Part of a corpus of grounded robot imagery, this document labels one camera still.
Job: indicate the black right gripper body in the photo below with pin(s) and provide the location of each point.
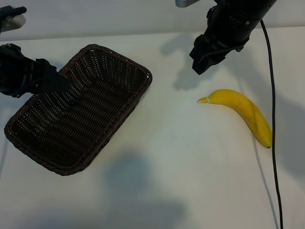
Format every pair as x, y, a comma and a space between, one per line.
231, 28

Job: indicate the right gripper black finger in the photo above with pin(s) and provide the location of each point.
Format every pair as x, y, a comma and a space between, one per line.
201, 55
219, 55

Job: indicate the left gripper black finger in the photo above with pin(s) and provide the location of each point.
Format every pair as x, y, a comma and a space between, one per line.
54, 83
46, 68

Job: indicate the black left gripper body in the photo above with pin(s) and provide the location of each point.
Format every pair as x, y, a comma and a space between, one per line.
14, 71

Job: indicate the dark brown wicker basket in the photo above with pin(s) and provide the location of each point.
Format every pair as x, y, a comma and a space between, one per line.
100, 95

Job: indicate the yellow banana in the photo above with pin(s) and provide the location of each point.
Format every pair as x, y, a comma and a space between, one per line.
245, 105

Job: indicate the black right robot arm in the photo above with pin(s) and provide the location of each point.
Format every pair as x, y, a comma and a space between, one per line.
262, 6

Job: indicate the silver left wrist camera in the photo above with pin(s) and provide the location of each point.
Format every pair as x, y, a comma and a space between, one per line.
12, 23

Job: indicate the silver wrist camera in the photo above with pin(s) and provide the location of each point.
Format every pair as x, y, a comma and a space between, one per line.
12, 23
184, 3

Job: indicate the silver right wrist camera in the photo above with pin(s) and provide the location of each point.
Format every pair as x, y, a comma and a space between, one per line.
184, 3

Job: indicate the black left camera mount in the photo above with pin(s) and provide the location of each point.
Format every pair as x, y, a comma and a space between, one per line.
14, 11

